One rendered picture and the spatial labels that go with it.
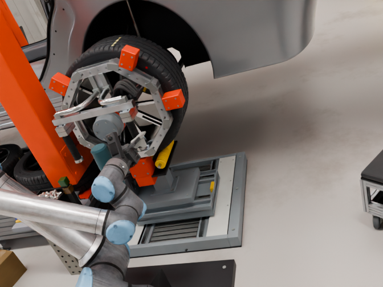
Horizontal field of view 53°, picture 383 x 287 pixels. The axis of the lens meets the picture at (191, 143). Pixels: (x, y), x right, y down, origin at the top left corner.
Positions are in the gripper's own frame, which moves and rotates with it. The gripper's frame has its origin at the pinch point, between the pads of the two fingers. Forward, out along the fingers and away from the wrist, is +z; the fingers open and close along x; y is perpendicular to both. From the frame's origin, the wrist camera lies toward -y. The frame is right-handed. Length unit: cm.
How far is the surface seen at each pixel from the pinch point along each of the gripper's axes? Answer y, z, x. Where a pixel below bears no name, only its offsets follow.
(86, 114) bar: -17.1, 6.4, -16.5
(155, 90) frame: -6.8, 26.2, 8.8
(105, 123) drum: -8.1, 10.9, -14.7
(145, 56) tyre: -21.9, 36.0, 10.0
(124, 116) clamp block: -8.4, 4.2, 0.6
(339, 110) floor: 103, 146, 69
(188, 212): 67, 30, -21
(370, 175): 74, 18, 79
